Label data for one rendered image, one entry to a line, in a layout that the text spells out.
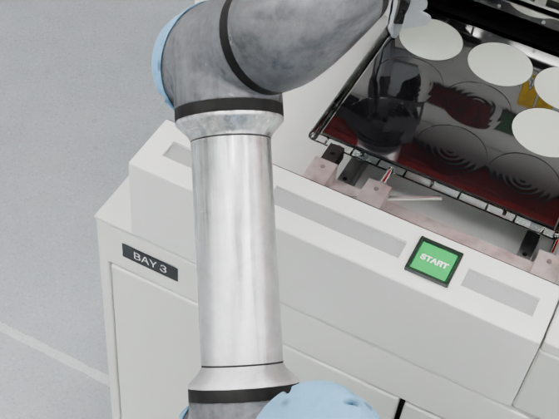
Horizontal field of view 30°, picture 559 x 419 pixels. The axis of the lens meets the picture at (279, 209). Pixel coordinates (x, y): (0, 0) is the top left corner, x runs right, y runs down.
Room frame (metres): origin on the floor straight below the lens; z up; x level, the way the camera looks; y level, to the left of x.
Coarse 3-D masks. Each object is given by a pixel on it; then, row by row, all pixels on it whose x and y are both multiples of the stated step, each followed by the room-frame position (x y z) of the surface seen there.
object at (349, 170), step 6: (348, 162) 1.05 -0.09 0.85; (354, 162) 1.06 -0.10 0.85; (360, 162) 1.06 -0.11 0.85; (348, 168) 1.04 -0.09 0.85; (354, 168) 1.04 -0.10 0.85; (360, 168) 1.05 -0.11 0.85; (342, 174) 1.03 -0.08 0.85; (348, 174) 1.03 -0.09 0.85; (354, 174) 1.03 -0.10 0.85; (360, 174) 1.05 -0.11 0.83; (342, 180) 1.02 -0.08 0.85; (348, 180) 1.02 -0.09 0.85; (354, 180) 1.03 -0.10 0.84
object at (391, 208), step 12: (336, 180) 0.99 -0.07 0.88; (348, 192) 0.97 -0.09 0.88; (408, 216) 0.94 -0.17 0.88; (420, 216) 0.94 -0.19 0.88; (432, 228) 0.92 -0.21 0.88; (444, 228) 0.92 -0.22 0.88; (456, 240) 0.91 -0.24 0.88; (468, 240) 0.91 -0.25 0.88; (480, 240) 0.91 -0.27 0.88; (492, 252) 0.89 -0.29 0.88; (504, 252) 0.90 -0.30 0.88; (516, 264) 0.88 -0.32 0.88; (528, 264) 0.88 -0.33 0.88
